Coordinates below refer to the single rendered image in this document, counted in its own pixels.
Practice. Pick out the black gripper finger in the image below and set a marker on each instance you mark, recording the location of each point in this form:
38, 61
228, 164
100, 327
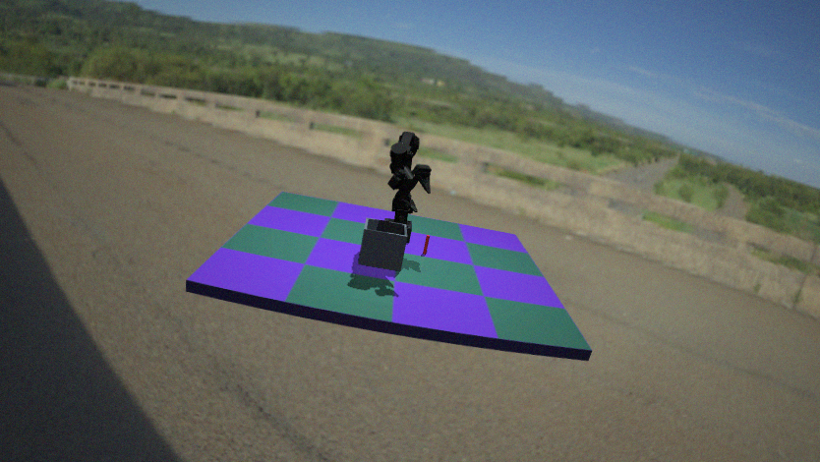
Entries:
424, 179
408, 203

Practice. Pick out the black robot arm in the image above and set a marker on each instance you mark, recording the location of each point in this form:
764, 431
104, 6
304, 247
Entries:
401, 155

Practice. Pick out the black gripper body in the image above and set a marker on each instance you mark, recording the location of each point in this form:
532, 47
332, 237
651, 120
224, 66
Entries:
410, 184

